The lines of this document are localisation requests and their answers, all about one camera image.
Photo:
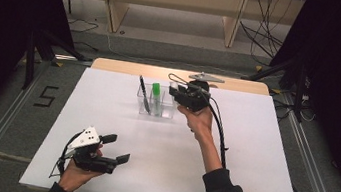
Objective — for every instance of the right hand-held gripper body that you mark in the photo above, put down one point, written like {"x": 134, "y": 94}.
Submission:
{"x": 196, "y": 98}

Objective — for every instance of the person's right hand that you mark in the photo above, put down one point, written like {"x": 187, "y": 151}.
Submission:
{"x": 200, "y": 122}

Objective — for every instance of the black pen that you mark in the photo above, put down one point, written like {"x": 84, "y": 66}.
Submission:
{"x": 144, "y": 94}

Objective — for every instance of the black tripod stand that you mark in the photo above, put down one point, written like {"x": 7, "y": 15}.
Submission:
{"x": 298, "y": 90}
{"x": 31, "y": 56}

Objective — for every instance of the white table sheet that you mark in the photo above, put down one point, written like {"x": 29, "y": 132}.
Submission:
{"x": 149, "y": 157}

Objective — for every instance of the clear plastic pen holder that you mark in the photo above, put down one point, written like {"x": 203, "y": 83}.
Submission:
{"x": 165, "y": 108}

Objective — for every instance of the wooden table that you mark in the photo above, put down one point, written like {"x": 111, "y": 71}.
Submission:
{"x": 128, "y": 68}

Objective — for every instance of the person's left hand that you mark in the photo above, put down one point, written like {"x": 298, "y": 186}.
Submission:
{"x": 74, "y": 176}

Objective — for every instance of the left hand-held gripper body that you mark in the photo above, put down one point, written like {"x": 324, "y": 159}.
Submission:
{"x": 86, "y": 139}

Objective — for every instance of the green marker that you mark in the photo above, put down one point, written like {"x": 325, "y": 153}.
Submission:
{"x": 156, "y": 89}

